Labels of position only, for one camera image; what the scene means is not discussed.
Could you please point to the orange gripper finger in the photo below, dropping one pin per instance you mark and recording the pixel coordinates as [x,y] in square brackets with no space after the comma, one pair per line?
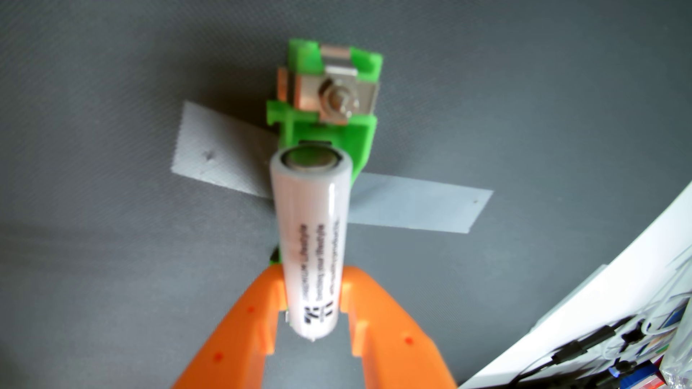
[238,346]
[394,346]

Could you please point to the white cylindrical battery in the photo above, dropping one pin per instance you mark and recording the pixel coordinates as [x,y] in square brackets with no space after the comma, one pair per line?
[311,227]

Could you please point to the green battery holder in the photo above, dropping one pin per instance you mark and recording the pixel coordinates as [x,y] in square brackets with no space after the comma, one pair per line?
[308,59]

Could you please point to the grey tape strip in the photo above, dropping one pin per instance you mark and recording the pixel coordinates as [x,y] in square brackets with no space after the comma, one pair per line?
[411,202]

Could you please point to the dark grey mat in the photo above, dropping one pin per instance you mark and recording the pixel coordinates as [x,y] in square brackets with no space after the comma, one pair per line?
[108,243]

